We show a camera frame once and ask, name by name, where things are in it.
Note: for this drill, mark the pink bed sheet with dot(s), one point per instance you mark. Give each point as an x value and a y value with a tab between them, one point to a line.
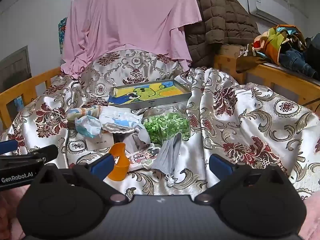
130	17

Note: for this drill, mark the dark cloth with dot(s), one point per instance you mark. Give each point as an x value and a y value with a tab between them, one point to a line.
313	50

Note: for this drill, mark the grey cabinet door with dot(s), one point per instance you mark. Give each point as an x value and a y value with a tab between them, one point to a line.
15	70

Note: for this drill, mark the cartoon printed packet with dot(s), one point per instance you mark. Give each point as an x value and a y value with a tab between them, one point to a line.
142	158

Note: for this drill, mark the blue and white tissue packet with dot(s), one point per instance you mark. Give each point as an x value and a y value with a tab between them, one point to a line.
87	127

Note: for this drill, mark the brown quilted jacket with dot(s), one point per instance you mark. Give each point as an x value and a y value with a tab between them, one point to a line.
220	25

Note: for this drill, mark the white air conditioner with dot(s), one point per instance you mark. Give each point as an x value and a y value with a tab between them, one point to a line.
270	7

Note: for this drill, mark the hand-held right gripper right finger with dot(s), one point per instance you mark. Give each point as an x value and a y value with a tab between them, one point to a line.
220	165

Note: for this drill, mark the white waffle cloth blue print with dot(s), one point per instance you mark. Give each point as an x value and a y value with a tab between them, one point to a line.
117	120

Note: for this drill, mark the white card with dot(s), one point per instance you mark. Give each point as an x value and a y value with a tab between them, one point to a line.
100	143

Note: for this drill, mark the grey face mask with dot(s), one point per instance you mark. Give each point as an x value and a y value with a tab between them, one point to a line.
166	155

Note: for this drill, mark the wooden furniture frame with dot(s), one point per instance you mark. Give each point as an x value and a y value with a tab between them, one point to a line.
275	80

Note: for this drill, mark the pastel striped towel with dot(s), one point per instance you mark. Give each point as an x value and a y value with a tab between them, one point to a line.
80	112

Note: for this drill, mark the cardboard box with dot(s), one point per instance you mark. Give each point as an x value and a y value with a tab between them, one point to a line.
230	50

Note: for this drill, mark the floral satin blanket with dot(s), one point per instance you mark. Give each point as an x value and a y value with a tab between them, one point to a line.
250	120

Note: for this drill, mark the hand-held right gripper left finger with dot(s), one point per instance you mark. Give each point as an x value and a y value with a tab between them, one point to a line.
102	166

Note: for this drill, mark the colourful patterned cloth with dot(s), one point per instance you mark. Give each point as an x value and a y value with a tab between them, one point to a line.
275	40

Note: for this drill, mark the clear bag of green pieces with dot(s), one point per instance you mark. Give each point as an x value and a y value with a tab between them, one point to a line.
167	125

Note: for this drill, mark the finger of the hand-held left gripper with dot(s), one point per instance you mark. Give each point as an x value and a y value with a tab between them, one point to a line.
8	146
48	151

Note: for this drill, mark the brown printed bag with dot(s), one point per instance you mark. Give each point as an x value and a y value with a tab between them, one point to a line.
247	60

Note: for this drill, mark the wall poster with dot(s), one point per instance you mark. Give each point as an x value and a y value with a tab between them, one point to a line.
62	35

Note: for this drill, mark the pink fuzzy cloth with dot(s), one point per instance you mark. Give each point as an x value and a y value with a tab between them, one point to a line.
312	220
8	212

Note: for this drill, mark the metal tray with cartoon drawing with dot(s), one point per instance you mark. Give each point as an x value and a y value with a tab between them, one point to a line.
150	92

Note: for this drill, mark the blue jeans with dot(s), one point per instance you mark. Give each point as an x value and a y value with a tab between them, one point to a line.
297	60

